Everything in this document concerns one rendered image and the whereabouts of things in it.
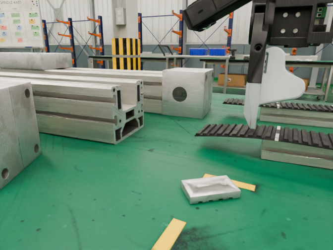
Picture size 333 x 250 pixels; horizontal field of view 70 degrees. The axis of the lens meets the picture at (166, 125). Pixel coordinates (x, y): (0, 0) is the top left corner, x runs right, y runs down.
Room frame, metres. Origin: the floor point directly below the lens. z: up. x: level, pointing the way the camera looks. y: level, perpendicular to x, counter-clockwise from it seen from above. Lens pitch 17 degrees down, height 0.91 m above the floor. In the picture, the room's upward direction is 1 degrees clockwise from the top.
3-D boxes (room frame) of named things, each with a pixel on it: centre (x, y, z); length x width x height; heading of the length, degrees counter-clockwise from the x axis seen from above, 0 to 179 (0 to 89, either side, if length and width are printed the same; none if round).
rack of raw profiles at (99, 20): (10.24, 4.19, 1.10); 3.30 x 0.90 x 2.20; 63
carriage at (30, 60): (0.68, 0.37, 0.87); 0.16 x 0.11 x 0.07; 70
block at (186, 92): (0.54, -0.05, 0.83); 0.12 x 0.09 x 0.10; 160
